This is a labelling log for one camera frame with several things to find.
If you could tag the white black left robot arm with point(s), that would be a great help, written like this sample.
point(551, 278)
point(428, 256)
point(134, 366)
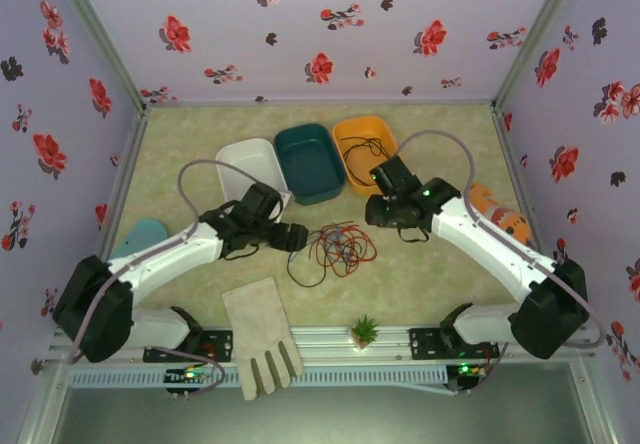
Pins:
point(165, 259)

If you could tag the white plastic bin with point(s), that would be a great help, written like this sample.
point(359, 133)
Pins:
point(240, 164)

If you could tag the teal plastic bin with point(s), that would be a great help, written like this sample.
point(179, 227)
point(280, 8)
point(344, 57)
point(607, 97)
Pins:
point(307, 164)

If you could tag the orange plastic bin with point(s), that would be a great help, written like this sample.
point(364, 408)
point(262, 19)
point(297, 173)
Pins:
point(360, 129)

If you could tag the grey leather work glove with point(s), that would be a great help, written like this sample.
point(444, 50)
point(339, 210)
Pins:
point(260, 324)

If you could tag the small potted green plant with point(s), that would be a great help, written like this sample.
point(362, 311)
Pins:
point(364, 331)

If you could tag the orange fish plush toy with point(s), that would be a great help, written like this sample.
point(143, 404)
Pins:
point(510, 224)

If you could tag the light blue plush toy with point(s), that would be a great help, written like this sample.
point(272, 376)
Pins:
point(142, 234)

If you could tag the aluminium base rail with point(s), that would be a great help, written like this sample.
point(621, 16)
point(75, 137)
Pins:
point(325, 344)

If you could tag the aluminium side rail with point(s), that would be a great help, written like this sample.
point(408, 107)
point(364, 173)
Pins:
point(128, 164)
point(505, 134)

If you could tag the aluminium corner post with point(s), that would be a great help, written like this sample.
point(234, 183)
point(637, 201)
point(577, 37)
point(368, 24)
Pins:
point(103, 39)
point(533, 39)

